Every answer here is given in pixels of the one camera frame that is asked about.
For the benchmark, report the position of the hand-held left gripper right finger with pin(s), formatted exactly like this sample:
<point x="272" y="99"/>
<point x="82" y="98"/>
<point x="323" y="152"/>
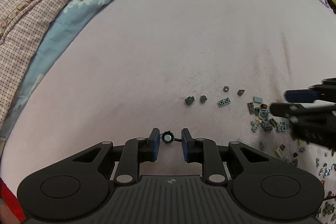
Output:
<point x="185" y="146"/>

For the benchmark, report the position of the blue floral blanket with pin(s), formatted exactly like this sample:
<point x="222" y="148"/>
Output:
<point x="78" y="16"/>

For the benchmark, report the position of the grey-blue two-stud plate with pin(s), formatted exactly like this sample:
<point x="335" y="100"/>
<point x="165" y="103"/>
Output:
<point x="224" y="102"/>

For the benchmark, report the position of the dark brown small brick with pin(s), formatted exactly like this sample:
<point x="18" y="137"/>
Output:
<point x="203" y="98"/>

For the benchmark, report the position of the pile of toy bricks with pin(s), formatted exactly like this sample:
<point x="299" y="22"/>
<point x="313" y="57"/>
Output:
<point x="263" y="114"/>

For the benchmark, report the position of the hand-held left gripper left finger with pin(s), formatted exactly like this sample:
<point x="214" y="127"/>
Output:
<point x="155" y="145"/>

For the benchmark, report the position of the small black toy frying pan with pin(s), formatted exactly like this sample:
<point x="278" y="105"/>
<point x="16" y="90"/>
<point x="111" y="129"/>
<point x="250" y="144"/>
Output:
<point x="167" y="137"/>

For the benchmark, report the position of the dark green small brick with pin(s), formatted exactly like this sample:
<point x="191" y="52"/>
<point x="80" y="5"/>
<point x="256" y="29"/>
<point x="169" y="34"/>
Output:
<point x="189" y="100"/>

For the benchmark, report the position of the dark olive slope brick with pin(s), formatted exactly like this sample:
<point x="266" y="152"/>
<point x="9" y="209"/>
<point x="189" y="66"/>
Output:
<point x="240" y="92"/>

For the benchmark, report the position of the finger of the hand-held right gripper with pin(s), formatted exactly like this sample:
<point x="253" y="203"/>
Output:
<point x="299" y="95"/>
<point x="283" y="109"/>

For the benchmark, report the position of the red blanket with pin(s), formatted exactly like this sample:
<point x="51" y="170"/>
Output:
<point x="8" y="203"/>

